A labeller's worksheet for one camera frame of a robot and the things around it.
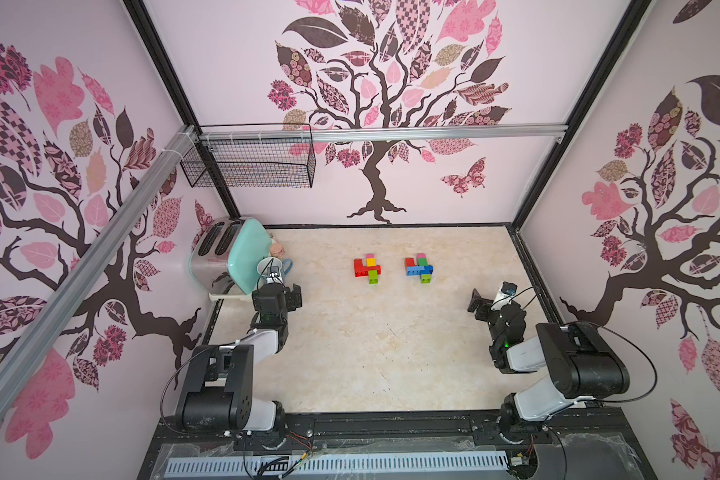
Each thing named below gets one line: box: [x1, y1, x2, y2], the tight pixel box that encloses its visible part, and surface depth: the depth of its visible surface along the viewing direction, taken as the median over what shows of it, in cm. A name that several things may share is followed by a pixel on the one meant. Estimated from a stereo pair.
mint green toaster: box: [189, 217, 272, 295], surface depth 93 cm
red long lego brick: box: [354, 262, 381, 277], surface depth 106 cm
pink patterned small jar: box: [270, 239, 286, 259], surface depth 102 cm
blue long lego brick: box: [406, 265, 434, 276], surface depth 106 cm
